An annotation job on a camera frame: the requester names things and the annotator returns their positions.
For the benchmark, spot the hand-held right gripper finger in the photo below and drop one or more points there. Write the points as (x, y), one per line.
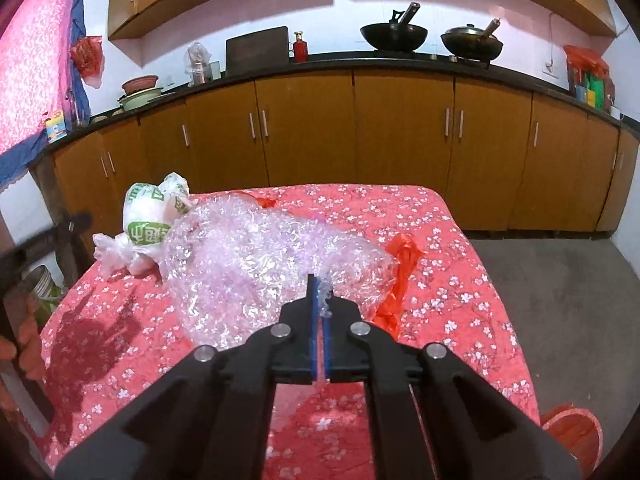
(314, 330)
(326, 350)

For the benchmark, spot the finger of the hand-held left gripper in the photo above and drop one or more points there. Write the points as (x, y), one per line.
(67, 240)

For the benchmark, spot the white bag with green print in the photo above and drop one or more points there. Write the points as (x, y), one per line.
(142, 232)

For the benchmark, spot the clear bubble wrap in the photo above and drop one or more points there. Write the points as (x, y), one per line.
(240, 270)

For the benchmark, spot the red plastic bag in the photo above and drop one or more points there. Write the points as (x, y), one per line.
(405, 255)
(265, 202)
(87, 57)

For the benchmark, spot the red plastic waste basket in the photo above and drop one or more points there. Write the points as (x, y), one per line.
(595, 447)

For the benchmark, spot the person's left hand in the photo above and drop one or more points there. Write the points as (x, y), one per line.
(34, 340)

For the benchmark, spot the colourful carton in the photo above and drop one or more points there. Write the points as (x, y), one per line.
(56, 126)

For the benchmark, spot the red floral tablecloth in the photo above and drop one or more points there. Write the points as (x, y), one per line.
(475, 310)

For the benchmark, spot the red basin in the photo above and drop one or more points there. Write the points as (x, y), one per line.
(140, 85)

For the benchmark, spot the pink floral cloth blue border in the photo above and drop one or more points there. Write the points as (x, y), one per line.
(35, 60)

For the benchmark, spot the hanging red plastic bag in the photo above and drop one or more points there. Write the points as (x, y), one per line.
(87, 57)

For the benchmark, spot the wooden base cabinets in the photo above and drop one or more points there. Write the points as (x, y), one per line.
(400, 150)

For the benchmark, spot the jar in plastic bag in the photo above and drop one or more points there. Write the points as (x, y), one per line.
(199, 72)

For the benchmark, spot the dark cutting board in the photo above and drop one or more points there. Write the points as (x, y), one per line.
(257, 52)

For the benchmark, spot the red bottle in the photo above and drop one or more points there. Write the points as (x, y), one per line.
(300, 50)

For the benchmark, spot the gas stove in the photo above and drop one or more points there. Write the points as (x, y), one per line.
(442, 57)

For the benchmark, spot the black wok with lid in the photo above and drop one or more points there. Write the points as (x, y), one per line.
(472, 45)

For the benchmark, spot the blue tin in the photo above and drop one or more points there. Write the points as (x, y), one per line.
(580, 92)

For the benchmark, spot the yellow box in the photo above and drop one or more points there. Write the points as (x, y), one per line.
(591, 98)

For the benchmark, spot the white mug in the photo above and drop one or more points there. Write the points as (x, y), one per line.
(614, 113)

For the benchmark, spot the green box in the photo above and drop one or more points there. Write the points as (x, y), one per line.
(597, 90)

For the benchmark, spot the red bag over containers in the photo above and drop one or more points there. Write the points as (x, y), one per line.
(585, 62)

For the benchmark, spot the wall socket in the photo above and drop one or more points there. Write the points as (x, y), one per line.
(550, 70)

